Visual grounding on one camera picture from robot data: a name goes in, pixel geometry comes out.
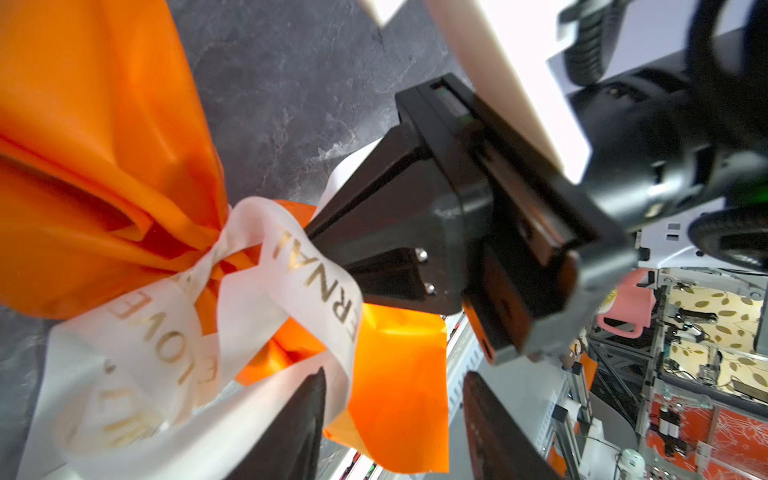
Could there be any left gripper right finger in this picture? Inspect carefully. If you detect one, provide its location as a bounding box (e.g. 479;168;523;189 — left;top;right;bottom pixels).
462;371;561;480

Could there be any white ribbon strip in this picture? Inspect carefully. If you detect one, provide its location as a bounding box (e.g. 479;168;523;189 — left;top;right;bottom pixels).
14;137;385;480

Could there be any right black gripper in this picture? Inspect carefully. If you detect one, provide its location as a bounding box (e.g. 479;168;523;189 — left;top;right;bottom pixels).
307;74;636;365

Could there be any orange wrapping paper sheet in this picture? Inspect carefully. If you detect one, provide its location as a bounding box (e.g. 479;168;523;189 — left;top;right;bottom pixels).
1;1;450;474

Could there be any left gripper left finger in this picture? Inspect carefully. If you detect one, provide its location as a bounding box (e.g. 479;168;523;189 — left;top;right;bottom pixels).
228;369;326;480

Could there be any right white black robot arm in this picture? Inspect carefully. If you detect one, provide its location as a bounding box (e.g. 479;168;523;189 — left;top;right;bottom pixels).
307;1;767;364

